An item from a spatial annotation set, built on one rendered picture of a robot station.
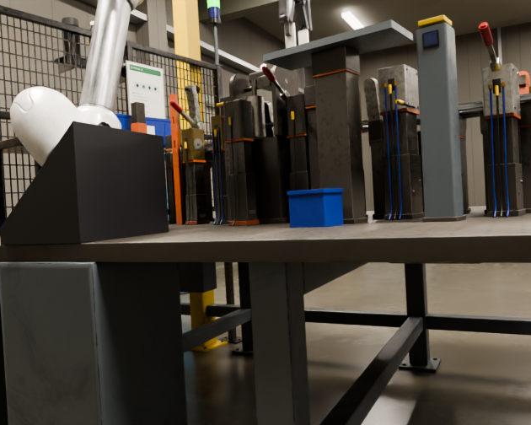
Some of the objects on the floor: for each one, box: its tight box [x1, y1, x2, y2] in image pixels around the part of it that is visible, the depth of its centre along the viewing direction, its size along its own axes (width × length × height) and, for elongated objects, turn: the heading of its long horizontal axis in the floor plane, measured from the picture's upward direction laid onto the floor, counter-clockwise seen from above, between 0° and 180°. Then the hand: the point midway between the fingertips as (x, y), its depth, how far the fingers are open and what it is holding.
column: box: [0, 261, 188, 425], centre depth 125 cm, size 31×31×66 cm
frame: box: [0, 261, 531, 425], centre depth 180 cm, size 256×161×66 cm
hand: (297, 41), depth 138 cm, fingers open, 6 cm apart
